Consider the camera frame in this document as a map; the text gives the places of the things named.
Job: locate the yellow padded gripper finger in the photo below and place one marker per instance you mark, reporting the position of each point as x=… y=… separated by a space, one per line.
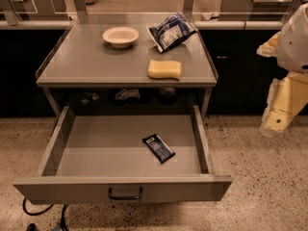
x=286 y=99

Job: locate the grey background table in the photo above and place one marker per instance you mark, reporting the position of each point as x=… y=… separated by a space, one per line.
x=26 y=10
x=253 y=10

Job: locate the grey counter cabinet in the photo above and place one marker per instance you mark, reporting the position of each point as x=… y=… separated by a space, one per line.
x=85 y=60

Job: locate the grey background table left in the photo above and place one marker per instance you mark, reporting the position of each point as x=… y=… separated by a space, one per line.
x=26 y=10

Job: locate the blue white snack bag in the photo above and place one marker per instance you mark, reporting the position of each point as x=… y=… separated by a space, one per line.
x=174 y=30

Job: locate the white bowl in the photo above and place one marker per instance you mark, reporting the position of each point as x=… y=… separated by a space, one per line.
x=120 y=37

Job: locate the grey horizontal rail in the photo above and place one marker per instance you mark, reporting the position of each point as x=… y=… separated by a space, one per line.
x=201 y=25

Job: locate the grey background table right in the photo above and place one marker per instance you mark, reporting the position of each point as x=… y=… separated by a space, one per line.
x=253 y=10

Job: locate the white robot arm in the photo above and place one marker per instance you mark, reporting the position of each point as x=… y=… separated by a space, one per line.
x=290 y=45

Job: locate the grey top drawer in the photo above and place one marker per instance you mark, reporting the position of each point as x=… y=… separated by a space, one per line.
x=88 y=154

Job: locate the yellow sponge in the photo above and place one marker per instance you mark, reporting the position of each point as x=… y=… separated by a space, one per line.
x=164 y=69

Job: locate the black drawer handle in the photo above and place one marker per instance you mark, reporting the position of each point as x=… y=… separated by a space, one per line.
x=124 y=197

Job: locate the blue rxbar wrapper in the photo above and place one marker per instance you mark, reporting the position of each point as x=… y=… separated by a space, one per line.
x=159 y=148

